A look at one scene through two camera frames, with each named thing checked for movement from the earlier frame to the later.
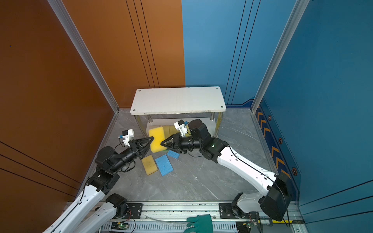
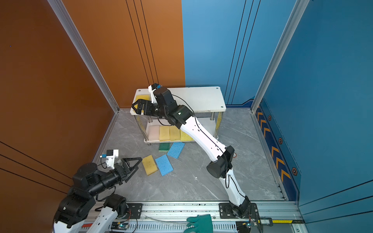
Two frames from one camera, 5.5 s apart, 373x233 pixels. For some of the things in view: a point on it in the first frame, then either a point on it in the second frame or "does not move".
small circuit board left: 119,225 does not move
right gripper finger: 168,141 -> 141,105
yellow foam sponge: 173,130 does not move
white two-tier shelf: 154,107 does not move
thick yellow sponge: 158,134 -> 146,97
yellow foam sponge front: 166,131 does not move
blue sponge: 163,165 does not move
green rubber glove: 201,224 does not move
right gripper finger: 170,144 -> 138,110
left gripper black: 136,148 -> 123,172
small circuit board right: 244,226 does not move
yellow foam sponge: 149,164 does not move
